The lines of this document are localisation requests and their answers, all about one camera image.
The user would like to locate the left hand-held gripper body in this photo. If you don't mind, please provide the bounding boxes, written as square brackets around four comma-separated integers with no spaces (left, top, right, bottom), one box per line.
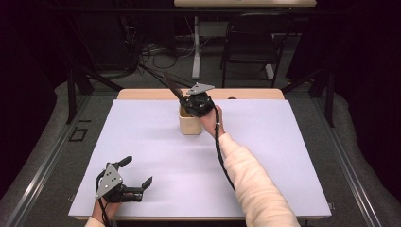
[95,162,144,203]

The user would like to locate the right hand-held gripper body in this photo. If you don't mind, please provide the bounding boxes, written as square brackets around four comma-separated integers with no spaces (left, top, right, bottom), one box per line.
[183,82,218,118]

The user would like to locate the square wooden holder cup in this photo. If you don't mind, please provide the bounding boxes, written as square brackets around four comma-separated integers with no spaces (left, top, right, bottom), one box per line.
[178,105,203,136]

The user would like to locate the person's right hand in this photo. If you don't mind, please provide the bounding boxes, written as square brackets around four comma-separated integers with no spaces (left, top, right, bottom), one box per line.
[199,105,227,139]

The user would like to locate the person's left hand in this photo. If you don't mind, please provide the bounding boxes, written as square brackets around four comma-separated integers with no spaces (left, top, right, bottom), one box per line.
[91,200,123,225]

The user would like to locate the white table mat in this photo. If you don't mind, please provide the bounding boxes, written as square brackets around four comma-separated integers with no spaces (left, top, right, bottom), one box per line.
[68,98,333,218]

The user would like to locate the wooden table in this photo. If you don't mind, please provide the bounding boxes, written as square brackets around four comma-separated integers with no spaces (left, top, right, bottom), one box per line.
[75,88,326,221]

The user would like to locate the white-legged desk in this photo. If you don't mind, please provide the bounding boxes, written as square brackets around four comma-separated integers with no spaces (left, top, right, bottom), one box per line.
[173,0,318,80]

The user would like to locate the black chair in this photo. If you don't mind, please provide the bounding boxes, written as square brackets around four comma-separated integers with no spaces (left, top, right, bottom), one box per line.
[219,12,296,89]

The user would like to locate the black metal stand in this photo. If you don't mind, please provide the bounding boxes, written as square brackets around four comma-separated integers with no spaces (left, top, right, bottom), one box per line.
[65,67,125,125]
[281,67,336,129]

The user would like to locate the left hand-held gripper cable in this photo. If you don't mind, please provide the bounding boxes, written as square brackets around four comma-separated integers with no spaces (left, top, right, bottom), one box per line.
[95,171,112,227]

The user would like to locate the hand-held gripper cable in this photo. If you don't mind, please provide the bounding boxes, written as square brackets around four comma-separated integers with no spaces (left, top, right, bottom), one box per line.
[95,171,112,227]
[213,105,237,193]

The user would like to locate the bundle of floor cables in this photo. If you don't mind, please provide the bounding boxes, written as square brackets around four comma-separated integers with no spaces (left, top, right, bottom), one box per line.
[126,18,210,89]

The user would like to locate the right hand-held gripper cable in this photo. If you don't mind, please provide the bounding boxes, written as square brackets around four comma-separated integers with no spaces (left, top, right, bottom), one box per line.
[213,105,237,193]

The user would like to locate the aluminium floor rail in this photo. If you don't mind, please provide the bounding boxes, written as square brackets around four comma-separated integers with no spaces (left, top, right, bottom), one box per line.
[311,94,383,227]
[4,94,93,227]

